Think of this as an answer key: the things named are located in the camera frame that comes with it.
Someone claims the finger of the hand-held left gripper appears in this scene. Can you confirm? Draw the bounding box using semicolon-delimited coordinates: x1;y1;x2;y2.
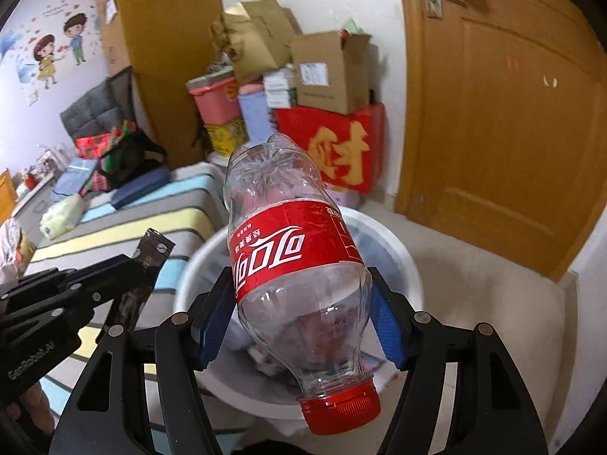
61;275;153;324
61;255;143;295

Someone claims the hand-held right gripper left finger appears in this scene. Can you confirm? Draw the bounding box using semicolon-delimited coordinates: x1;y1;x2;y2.
50;265;238;455

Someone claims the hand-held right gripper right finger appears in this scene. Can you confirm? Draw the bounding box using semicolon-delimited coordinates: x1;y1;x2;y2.
366;267;553;455

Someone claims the white trash bin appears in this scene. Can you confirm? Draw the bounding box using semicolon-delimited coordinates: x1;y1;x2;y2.
173;206;425;420

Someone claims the dark brown wrapper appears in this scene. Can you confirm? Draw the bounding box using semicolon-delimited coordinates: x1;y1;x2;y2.
95;228;175;342

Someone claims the clear plastic bottle red cap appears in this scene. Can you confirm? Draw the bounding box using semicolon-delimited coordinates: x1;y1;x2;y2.
225;133;382;437

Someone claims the person's left hand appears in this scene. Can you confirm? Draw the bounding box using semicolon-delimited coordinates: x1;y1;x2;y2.
19;381;55;434

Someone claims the yellow green tissue pack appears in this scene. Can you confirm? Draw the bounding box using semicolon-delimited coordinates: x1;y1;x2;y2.
40;194;88;240

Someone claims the striped blanket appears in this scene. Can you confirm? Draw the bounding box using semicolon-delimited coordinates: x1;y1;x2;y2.
19;161;228;437

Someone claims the translucent bin liner bag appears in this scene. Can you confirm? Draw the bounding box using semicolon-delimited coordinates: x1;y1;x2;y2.
351;227;409;295

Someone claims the pink quilt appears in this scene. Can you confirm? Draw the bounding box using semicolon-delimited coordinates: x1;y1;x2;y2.
0;220;39;285

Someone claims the dark blue long case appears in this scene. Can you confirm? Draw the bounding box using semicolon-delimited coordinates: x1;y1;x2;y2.
111;167;172;210

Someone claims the blue folded cloth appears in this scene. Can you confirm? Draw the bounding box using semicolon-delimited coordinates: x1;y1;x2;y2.
50;157;98;202

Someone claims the wooden headboard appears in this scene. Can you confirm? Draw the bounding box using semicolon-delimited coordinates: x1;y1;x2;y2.
0;168;17;226

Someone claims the black bag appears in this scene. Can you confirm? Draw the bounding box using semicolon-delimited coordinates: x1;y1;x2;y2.
97;130;168;193

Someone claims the red green plaid cloth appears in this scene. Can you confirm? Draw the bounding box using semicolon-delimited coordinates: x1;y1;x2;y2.
73;121;138;190

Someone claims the lilac floral box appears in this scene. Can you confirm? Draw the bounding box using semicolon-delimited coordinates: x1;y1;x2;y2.
327;185;361;207

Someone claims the grey cushioned chair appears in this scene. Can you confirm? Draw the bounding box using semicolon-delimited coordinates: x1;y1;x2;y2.
59;65;136;142

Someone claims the yellow printed box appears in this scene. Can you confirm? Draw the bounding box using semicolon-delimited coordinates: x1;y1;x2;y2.
203;121;250;157

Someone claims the red gift box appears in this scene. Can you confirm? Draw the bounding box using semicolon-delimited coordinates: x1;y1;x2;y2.
274;103;387;195

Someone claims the pink plastic storage bin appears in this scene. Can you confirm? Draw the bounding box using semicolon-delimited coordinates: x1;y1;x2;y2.
190;80;242;126

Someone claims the tall lilac box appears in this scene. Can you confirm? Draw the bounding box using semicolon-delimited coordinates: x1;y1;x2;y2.
237;83;278;145

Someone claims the wooden door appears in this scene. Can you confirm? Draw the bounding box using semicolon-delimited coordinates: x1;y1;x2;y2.
393;0;607;282

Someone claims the flat patterned box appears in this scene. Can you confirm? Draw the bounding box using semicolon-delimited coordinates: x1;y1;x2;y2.
186;72;237;92

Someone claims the wooden wardrobe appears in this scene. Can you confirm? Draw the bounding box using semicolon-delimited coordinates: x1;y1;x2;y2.
97;0;226;171

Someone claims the small white box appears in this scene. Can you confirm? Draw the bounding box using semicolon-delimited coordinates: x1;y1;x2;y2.
263;66;299;93
264;90;299;110

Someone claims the open cardboard box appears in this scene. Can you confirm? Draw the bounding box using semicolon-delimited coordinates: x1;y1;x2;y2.
289;31;375;115

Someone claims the brown paper bag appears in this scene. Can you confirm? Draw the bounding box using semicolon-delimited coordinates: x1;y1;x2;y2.
211;0;304;86

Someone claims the cartoon wall sticker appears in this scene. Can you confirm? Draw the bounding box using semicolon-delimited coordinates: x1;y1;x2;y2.
0;0;102;100

